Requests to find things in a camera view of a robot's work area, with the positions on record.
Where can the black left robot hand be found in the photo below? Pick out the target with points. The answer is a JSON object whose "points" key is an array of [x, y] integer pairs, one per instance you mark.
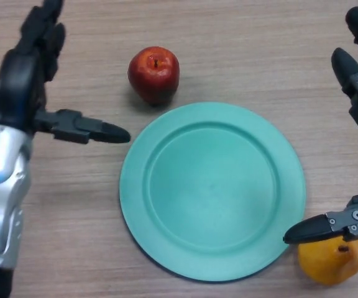
{"points": [[14, 90]]}

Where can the red apple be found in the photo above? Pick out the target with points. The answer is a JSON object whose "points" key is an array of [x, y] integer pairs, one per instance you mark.
{"points": [[153, 75]]}

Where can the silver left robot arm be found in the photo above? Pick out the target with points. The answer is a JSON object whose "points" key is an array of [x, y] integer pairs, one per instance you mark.
{"points": [[2, 192]]}

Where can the green round plate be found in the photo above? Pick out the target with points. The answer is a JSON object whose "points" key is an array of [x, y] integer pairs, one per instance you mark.
{"points": [[211, 192]]}

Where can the yellow pear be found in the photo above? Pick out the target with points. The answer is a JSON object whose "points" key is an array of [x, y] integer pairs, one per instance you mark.
{"points": [[329, 262]]}

